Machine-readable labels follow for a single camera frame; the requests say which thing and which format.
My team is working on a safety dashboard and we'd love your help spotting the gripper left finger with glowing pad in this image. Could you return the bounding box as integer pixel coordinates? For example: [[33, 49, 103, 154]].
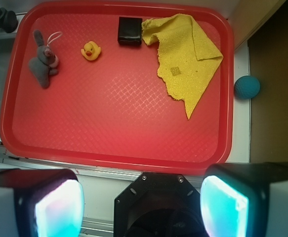
[[0, 168, 84, 237]]

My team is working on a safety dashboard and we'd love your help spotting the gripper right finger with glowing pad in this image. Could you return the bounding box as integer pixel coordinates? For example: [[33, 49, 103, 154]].
[[200, 162, 288, 237]]

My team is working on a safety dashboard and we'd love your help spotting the yellow rubber duck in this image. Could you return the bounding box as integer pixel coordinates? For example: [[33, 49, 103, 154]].
[[81, 41, 101, 61]]

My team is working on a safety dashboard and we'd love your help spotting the teal ball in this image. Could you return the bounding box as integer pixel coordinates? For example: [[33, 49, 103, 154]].
[[234, 76, 260, 99]]

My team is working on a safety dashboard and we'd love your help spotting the grey plush bunny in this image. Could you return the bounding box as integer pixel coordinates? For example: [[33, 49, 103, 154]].
[[28, 30, 63, 89]]

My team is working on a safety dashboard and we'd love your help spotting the yellow cloth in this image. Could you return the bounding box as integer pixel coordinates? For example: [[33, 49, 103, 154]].
[[142, 14, 223, 119]]

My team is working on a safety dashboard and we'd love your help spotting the red plastic tray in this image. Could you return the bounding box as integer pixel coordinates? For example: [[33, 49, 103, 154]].
[[0, 0, 234, 175]]

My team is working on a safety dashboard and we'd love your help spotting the black square box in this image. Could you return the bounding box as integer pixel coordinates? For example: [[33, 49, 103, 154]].
[[118, 17, 142, 46]]

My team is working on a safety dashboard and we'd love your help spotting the black octagonal mount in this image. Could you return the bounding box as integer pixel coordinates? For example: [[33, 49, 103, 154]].
[[113, 173, 207, 237]]

